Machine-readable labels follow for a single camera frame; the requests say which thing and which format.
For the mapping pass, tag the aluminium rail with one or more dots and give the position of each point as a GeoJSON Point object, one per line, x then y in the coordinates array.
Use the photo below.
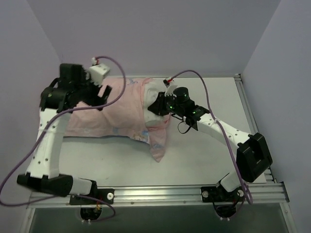
{"type": "Point", "coordinates": [191, 195]}
{"type": "Point", "coordinates": [252, 126]}
{"type": "Point", "coordinates": [186, 75]}

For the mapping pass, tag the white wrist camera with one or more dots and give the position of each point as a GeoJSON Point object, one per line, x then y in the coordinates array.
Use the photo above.
{"type": "Point", "coordinates": [170, 86]}
{"type": "Point", "coordinates": [98, 73]}

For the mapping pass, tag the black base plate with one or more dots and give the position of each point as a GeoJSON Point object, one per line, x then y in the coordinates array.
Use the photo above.
{"type": "Point", "coordinates": [211, 194]}
{"type": "Point", "coordinates": [103, 194]}

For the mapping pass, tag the aluminium right side rail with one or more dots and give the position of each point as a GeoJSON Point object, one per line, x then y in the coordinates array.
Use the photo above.
{"type": "Point", "coordinates": [252, 126]}

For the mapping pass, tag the white pillow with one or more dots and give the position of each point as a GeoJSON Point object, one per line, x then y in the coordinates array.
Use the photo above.
{"type": "Point", "coordinates": [151, 90]}

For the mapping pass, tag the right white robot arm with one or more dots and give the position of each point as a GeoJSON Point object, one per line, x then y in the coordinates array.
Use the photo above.
{"type": "Point", "coordinates": [202, 120]}

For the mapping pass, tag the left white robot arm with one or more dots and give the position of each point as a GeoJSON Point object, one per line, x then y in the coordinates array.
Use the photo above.
{"type": "Point", "coordinates": [42, 174]}

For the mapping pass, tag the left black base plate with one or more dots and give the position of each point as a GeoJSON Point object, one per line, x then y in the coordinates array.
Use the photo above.
{"type": "Point", "coordinates": [103, 194]}

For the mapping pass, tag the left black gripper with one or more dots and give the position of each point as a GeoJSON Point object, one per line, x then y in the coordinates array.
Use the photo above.
{"type": "Point", "coordinates": [102, 94]}

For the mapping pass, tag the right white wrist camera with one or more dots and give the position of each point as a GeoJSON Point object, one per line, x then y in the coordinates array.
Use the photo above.
{"type": "Point", "coordinates": [170, 86]}

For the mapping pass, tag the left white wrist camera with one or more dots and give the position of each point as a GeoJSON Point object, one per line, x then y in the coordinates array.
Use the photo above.
{"type": "Point", "coordinates": [98, 73]}

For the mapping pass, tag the aluminium front rail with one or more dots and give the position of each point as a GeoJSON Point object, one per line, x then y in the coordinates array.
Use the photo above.
{"type": "Point", "coordinates": [191, 195]}

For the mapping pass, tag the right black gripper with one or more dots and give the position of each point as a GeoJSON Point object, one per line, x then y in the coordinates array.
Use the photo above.
{"type": "Point", "coordinates": [158, 104]}

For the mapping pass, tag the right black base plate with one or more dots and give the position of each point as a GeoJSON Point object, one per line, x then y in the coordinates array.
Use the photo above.
{"type": "Point", "coordinates": [211, 194]}

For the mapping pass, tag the blue and pink pillowcase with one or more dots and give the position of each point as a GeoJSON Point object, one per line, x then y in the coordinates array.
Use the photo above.
{"type": "Point", "coordinates": [123, 118]}

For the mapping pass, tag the aluminium back rail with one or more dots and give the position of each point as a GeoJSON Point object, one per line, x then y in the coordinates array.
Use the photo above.
{"type": "Point", "coordinates": [186, 75]}

